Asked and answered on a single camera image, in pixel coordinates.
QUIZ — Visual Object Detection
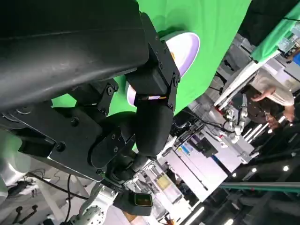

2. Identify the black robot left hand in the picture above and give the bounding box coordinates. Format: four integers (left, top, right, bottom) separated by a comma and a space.
0, 0, 181, 183

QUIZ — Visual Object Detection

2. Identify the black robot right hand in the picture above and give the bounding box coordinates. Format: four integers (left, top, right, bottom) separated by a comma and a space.
104, 150, 150, 188

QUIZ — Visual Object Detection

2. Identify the white machine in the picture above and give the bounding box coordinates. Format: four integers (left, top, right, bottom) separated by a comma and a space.
161, 131, 255, 202

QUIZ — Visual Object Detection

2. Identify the lilac plate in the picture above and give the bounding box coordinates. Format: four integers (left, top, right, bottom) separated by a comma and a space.
126, 31, 201, 107

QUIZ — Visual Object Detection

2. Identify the green table cloth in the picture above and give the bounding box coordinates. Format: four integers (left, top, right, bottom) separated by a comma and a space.
0, 0, 253, 165

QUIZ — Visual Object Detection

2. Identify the person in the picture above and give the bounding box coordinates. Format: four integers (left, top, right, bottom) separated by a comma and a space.
243, 69, 296, 128

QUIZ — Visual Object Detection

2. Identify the green backdrop cloth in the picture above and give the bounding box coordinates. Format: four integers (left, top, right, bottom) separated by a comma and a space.
249, 8, 300, 64

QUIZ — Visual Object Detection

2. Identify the black backdrop cloth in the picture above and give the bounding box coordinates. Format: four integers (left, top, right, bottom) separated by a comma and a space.
234, 0, 300, 47

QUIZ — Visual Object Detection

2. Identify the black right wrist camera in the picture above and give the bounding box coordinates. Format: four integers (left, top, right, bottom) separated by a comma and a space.
113, 190, 153, 217

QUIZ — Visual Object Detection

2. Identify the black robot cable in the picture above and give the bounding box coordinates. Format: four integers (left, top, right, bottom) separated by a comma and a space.
25, 171, 91, 202

